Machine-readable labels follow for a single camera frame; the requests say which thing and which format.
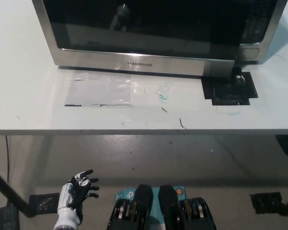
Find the clear plastic tape sheet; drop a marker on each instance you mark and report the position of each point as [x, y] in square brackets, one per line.
[105, 92]

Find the small white black knob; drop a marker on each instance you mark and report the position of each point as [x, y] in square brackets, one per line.
[239, 78]

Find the stainless Farberware microwave body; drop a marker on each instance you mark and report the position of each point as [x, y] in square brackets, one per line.
[261, 28]

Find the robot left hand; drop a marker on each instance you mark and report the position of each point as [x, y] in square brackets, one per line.
[80, 191]

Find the black robot torso teal top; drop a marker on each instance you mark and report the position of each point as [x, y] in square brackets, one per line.
[144, 210]

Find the black tape patch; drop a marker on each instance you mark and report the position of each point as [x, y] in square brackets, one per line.
[228, 95]

